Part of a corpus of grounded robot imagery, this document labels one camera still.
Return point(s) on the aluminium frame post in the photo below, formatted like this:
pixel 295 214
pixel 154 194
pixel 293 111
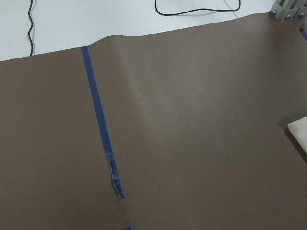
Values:
pixel 289 9

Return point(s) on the cream long-sleeve cat T-shirt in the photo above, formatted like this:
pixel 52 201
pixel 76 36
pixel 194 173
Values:
pixel 298 129

